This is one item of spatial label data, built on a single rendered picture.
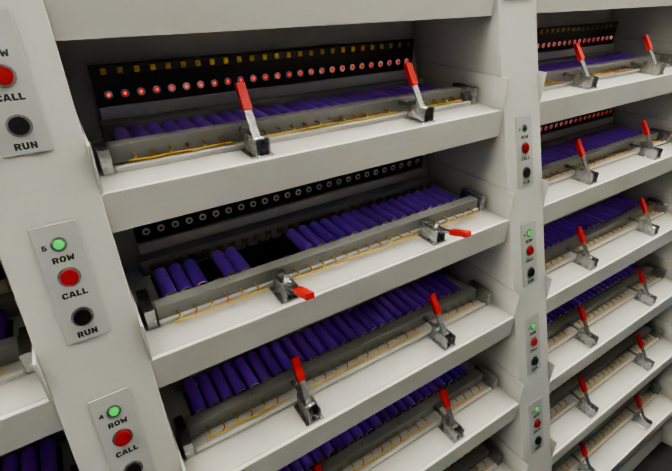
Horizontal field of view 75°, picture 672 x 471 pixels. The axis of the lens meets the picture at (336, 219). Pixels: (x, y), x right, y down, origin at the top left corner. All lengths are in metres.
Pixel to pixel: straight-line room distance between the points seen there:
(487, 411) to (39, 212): 0.81
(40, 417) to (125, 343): 0.10
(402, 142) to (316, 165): 0.14
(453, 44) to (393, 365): 0.56
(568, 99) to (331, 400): 0.68
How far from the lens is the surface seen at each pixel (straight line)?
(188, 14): 0.53
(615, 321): 1.30
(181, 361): 0.56
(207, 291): 0.58
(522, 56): 0.83
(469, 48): 0.83
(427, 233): 0.72
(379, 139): 0.61
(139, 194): 0.50
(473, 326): 0.85
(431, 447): 0.90
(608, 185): 1.09
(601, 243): 1.21
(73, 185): 0.49
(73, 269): 0.50
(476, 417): 0.96
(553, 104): 0.91
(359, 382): 0.73
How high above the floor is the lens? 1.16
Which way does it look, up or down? 15 degrees down
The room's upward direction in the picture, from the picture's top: 9 degrees counter-clockwise
